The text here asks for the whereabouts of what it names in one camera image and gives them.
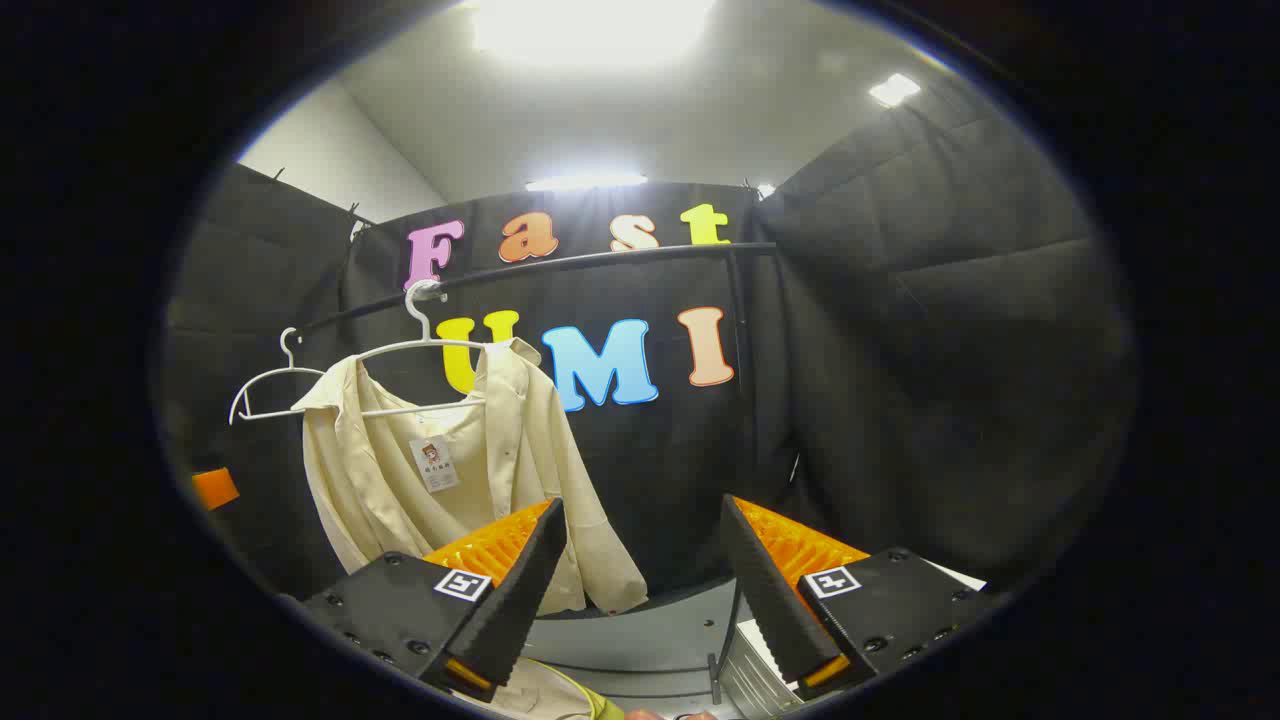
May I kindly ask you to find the white plastic clothes hanger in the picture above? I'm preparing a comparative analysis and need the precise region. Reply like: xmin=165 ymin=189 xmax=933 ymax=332
xmin=352 ymin=280 xmax=491 ymax=419
xmin=228 ymin=327 xmax=326 ymax=426

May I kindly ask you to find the large ceiling light panel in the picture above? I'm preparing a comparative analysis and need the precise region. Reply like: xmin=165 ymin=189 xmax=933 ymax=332
xmin=470 ymin=0 xmax=716 ymax=66

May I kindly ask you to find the black backdrop cloth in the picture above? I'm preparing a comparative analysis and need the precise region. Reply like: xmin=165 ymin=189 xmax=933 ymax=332
xmin=165 ymin=75 xmax=1136 ymax=601

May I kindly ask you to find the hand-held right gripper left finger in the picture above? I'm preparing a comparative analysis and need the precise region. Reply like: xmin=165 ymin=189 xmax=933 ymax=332
xmin=298 ymin=497 xmax=569 ymax=703

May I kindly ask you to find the cream cloth with green edge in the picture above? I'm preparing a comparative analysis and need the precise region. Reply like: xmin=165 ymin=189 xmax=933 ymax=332
xmin=468 ymin=658 xmax=626 ymax=720

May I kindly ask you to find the narrow ceiling light strip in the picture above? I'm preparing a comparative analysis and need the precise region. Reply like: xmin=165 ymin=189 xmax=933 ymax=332
xmin=525 ymin=172 xmax=649 ymax=193

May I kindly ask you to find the white laundry hamper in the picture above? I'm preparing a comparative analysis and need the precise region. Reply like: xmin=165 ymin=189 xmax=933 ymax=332
xmin=715 ymin=560 xmax=991 ymax=716

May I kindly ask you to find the black metal clothes rack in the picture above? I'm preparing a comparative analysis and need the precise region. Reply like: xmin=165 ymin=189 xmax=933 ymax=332
xmin=298 ymin=240 xmax=781 ymax=706

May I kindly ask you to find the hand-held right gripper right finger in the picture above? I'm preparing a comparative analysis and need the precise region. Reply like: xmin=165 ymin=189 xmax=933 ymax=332
xmin=720 ymin=494 xmax=1001 ymax=701

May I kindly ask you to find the cream button-up shirt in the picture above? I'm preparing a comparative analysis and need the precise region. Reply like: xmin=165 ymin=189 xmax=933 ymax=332
xmin=292 ymin=337 xmax=649 ymax=616

